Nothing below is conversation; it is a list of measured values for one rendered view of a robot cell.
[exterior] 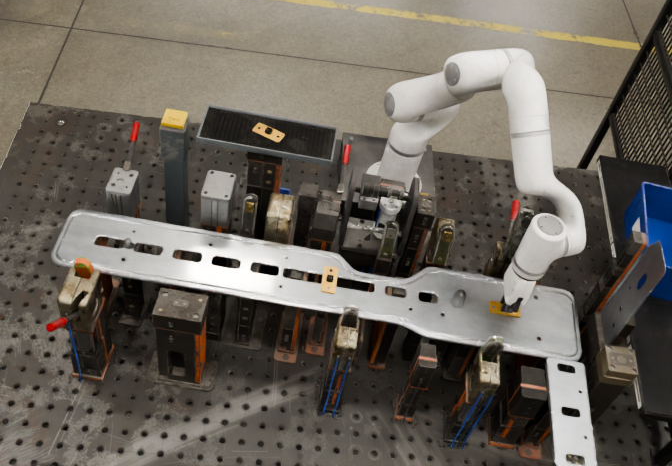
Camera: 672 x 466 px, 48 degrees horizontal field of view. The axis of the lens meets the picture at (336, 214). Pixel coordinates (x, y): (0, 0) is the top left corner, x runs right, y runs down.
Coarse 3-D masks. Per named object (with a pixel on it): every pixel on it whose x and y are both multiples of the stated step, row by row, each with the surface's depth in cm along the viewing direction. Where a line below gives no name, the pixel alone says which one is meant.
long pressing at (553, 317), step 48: (144, 240) 199; (192, 240) 201; (240, 240) 203; (192, 288) 192; (240, 288) 193; (288, 288) 195; (336, 288) 197; (384, 288) 199; (432, 288) 201; (480, 288) 204; (432, 336) 192; (480, 336) 193; (528, 336) 195; (576, 336) 198
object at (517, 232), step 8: (520, 208) 195; (520, 216) 194; (528, 216) 196; (520, 224) 197; (528, 224) 192; (512, 232) 198; (520, 232) 199; (512, 240) 201; (520, 240) 200; (504, 248) 204; (504, 256) 204
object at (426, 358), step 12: (420, 348) 190; (432, 348) 190; (420, 360) 188; (432, 360) 188; (420, 372) 189; (432, 372) 188; (408, 384) 200; (420, 384) 193; (396, 396) 212; (408, 396) 200; (396, 408) 209; (408, 408) 202; (408, 420) 208
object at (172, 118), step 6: (168, 114) 208; (174, 114) 208; (180, 114) 208; (186, 114) 209; (162, 120) 206; (168, 120) 206; (174, 120) 206; (180, 120) 207; (168, 126) 206; (174, 126) 206; (180, 126) 206
